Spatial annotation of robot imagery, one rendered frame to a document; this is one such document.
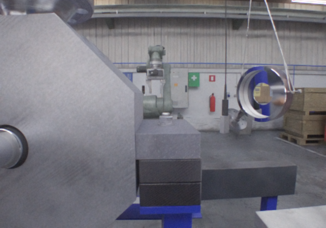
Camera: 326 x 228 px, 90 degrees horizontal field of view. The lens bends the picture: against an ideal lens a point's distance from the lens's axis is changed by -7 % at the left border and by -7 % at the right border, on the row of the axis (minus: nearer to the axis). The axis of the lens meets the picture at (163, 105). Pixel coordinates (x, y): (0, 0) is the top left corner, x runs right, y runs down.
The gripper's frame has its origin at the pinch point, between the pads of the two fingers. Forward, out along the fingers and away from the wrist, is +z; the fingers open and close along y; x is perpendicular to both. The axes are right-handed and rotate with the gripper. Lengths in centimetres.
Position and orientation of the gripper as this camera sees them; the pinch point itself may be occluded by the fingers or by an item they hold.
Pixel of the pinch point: (155, 90)
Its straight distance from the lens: 239.1
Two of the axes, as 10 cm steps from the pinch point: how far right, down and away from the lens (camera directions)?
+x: 0.2, 0.7, -10.0
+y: -10.0, 0.0, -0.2
